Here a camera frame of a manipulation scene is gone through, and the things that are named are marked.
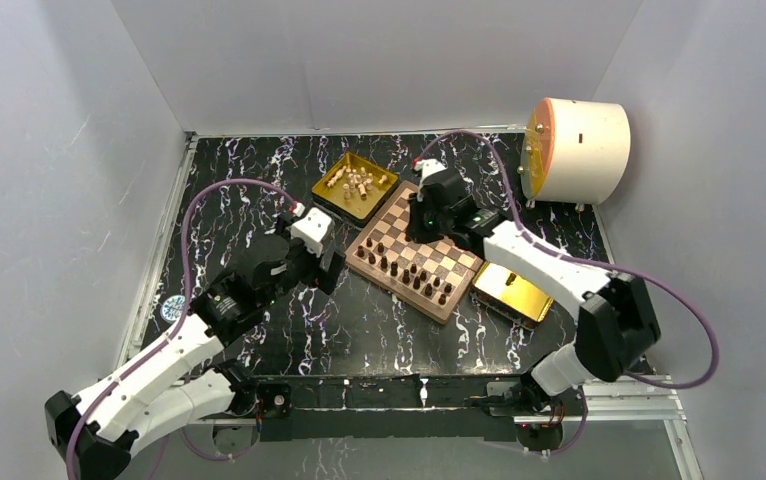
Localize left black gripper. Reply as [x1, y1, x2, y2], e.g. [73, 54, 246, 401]
[259, 214, 345, 309]

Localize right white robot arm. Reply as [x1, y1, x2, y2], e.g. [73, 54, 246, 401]
[407, 160, 661, 414]

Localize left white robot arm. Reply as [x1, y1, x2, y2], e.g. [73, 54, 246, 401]
[44, 234, 346, 479]

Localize wooden chess board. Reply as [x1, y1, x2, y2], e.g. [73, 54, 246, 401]
[346, 182, 483, 325]

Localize gold tray light pieces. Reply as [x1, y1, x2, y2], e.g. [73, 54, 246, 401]
[311, 152, 400, 227]

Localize pile of light pieces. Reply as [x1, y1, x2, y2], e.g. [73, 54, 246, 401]
[324, 166, 390, 201]

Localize gold tray dark pieces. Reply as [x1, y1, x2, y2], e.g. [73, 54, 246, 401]
[471, 262, 553, 330]

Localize round sticker on table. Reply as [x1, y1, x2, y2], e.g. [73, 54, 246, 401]
[159, 294, 185, 324]

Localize white round drawer cabinet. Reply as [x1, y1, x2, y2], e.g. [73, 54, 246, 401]
[518, 97, 631, 211]

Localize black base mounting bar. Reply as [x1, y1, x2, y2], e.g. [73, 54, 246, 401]
[190, 374, 590, 444]

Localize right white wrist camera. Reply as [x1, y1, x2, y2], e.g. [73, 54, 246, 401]
[412, 158, 446, 183]

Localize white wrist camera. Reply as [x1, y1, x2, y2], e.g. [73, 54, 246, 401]
[412, 158, 446, 183]
[289, 207, 334, 258]

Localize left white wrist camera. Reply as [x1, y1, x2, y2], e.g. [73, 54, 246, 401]
[289, 207, 334, 258]

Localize aluminium frame rail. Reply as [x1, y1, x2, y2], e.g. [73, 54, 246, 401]
[514, 374, 689, 425]

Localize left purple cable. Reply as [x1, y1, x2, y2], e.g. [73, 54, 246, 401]
[64, 178, 305, 480]

